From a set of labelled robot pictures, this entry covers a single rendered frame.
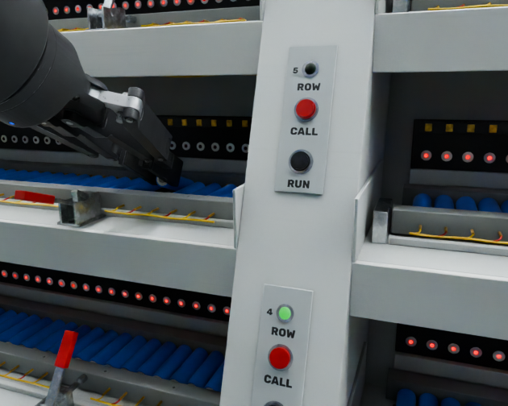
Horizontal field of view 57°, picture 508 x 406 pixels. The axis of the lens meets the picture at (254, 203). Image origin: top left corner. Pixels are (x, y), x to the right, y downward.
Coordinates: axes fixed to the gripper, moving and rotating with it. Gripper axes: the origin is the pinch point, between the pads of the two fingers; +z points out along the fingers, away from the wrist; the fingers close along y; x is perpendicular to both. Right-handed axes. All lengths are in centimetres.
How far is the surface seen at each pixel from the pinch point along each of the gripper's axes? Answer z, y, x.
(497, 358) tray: 12.9, -34.9, 13.8
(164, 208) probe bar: -0.1, -2.7, 4.8
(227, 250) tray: -4.3, -11.9, 8.8
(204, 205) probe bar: -0.4, -7.1, 4.3
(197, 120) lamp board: 8.1, 0.2, -8.6
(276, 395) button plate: -2.9, -17.4, 19.3
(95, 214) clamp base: -1.2, 4.4, 6.4
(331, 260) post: -4.4, -20.5, 8.7
